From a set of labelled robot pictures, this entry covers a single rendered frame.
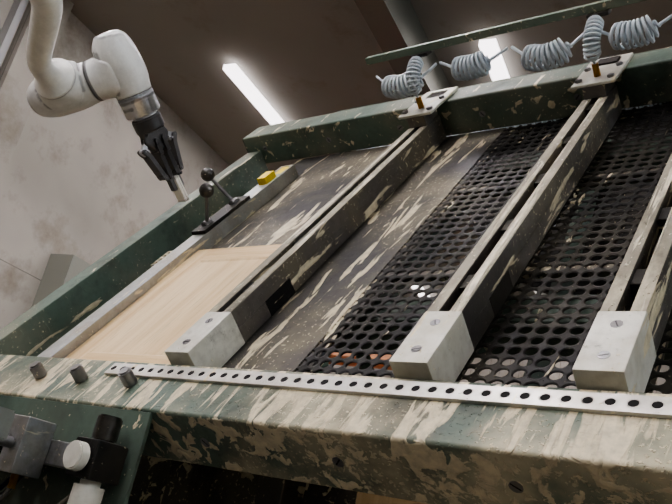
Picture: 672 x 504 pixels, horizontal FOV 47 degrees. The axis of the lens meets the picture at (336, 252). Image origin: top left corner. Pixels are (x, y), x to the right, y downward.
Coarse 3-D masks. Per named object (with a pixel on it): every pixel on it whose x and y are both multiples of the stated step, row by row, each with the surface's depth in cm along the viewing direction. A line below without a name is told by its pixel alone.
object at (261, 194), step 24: (288, 168) 223; (264, 192) 214; (240, 216) 206; (192, 240) 195; (216, 240) 198; (168, 264) 185; (144, 288) 179; (96, 312) 172; (120, 312) 173; (72, 336) 165
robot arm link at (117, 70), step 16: (112, 32) 180; (96, 48) 180; (112, 48) 179; (128, 48) 181; (96, 64) 181; (112, 64) 180; (128, 64) 181; (144, 64) 185; (96, 80) 182; (112, 80) 181; (128, 80) 182; (144, 80) 185; (96, 96) 184; (112, 96) 185; (128, 96) 184
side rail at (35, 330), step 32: (256, 160) 248; (192, 192) 232; (160, 224) 215; (192, 224) 224; (128, 256) 205; (160, 256) 214; (64, 288) 192; (96, 288) 197; (32, 320) 182; (64, 320) 189; (0, 352) 175; (32, 352) 182
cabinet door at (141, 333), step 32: (192, 256) 190; (224, 256) 182; (256, 256) 175; (160, 288) 178; (192, 288) 172; (224, 288) 166; (128, 320) 168; (160, 320) 162; (192, 320) 156; (96, 352) 158; (128, 352) 153; (160, 352) 148
